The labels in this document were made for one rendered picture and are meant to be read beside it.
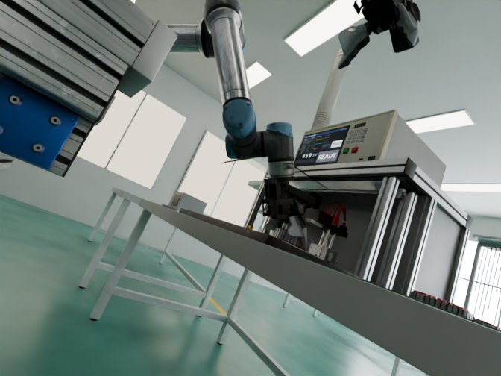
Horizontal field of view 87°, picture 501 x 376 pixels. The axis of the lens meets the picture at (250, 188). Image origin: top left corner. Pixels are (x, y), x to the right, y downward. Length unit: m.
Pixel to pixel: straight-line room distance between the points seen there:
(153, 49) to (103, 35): 0.07
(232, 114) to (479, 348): 0.53
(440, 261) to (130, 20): 1.01
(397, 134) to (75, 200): 5.00
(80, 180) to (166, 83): 2.40
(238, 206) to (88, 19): 5.70
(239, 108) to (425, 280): 0.74
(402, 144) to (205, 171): 4.94
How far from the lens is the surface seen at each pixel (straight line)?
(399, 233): 0.84
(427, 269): 0.98
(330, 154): 1.07
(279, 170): 0.74
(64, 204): 5.38
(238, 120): 0.61
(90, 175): 5.35
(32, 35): 0.44
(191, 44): 1.00
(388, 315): 0.30
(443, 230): 1.05
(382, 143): 0.95
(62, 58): 0.44
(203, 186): 5.67
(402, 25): 0.63
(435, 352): 0.28
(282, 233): 0.77
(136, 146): 5.42
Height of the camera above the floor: 0.73
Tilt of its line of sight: 12 degrees up
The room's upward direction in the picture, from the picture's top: 23 degrees clockwise
